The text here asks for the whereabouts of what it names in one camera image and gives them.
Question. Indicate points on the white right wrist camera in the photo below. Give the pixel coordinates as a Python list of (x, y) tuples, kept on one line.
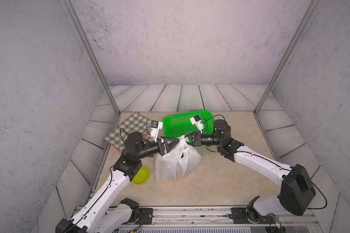
[(197, 121)]

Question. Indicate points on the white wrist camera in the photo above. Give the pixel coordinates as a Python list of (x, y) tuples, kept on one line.
[(155, 126), (197, 121)]

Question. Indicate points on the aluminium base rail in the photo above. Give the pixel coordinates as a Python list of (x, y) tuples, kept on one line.
[(221, 219)]

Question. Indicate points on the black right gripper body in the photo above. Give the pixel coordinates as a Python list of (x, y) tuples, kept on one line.
[(207, 140)]

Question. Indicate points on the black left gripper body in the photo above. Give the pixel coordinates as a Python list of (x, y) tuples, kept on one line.
[(149, 150)]

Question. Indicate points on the white lemon print plastic bag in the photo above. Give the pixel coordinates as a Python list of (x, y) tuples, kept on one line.
[(178, 162)]

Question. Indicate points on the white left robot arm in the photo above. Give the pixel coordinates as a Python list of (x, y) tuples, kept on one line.
[(92, 218)]

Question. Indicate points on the left aluminium frame post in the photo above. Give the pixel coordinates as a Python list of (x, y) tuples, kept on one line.
[(72, 14)]

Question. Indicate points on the right aluminium frame post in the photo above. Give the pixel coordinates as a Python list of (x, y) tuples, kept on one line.
[(308, 14)]

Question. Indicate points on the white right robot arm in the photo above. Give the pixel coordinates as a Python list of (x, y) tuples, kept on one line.
[(296, 188)]

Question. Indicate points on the lime green bowl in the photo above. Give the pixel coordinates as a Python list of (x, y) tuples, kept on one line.
[(142, 176)]

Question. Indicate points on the green white checkered cloth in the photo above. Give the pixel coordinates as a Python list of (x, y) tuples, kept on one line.
[(134, 123)]

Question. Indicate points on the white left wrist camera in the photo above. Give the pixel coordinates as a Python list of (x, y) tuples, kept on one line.
[(155, 126)]

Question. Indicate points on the green plastic basket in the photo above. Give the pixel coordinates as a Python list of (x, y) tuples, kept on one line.
[(180, 124)]

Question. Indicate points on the aluminium frame post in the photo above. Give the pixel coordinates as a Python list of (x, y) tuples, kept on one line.
[(72, 14), (308, 14)]

